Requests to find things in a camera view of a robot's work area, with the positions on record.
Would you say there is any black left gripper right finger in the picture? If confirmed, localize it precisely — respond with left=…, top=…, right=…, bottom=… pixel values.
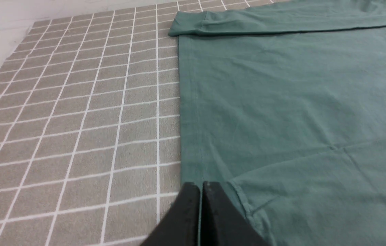
left=200, top=181, right=268, bottom=246

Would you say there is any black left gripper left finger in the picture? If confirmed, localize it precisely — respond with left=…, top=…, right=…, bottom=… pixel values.
left=141, top=182, right=201, bottom=246

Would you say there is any green long-sleeved shirt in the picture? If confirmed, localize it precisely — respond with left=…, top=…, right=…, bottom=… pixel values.
left=169, top=0, right=386, bottom=246

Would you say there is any grey grid-pattern tablecloth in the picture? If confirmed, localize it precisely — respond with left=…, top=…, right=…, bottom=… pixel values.
left=0, top=0, right=273, bottom=246

